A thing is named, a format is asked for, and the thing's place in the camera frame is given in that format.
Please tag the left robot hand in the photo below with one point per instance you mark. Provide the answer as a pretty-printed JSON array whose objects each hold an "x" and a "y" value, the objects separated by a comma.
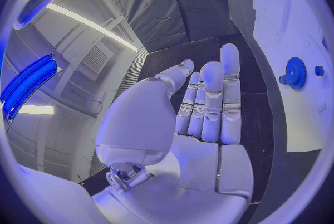
[{"x": 161, "y": 127}]

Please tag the white task board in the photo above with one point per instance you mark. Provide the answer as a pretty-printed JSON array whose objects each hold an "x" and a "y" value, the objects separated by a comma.
[{"x": 300, "y": 115}]

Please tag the blue gear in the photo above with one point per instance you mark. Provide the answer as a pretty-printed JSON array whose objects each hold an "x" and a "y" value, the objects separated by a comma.
[{"x": 296, "y": 72}]

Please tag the blue peg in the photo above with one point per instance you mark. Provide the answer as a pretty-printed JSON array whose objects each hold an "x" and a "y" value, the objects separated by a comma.
[
  {"x": 282, "y": 79},
  {"x": 319, "y": 70}
]

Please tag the glowing light bar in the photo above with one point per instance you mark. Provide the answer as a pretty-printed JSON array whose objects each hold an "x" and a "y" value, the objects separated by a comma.
[{"x": 28, "y": 84}]

